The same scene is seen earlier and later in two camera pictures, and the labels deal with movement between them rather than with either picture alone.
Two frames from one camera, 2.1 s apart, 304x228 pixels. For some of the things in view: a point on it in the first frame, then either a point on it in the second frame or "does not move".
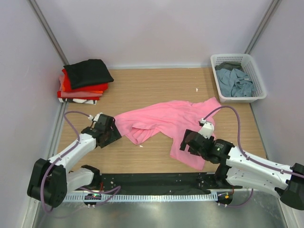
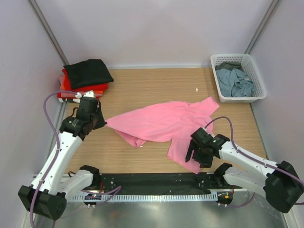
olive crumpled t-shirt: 230,65 does not move
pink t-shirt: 171,118 does not move
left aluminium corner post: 37,12 does not move
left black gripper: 115,135 to 101,123
